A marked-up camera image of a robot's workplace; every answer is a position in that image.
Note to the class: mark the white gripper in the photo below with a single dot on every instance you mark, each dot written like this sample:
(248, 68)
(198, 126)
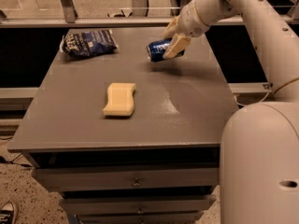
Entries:
(191, 21)

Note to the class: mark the blue pepsi can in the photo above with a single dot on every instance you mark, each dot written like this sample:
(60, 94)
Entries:
(157, 49)

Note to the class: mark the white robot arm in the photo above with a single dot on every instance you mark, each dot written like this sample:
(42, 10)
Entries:
(259, 160)

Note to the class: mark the yellow sponge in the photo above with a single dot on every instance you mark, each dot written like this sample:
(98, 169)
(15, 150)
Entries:
(120, 100)

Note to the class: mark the blue chip bag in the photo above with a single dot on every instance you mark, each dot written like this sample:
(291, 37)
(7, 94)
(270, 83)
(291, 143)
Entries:
(88, 44)

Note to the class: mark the grey metal railing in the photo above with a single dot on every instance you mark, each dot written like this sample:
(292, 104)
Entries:
(87, 13)

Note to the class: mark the grey drawer cabinet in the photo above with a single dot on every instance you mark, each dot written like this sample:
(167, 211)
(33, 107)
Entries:
(125, 140)

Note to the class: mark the black and white sneaker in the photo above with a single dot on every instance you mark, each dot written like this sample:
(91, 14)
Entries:
(9, 213)

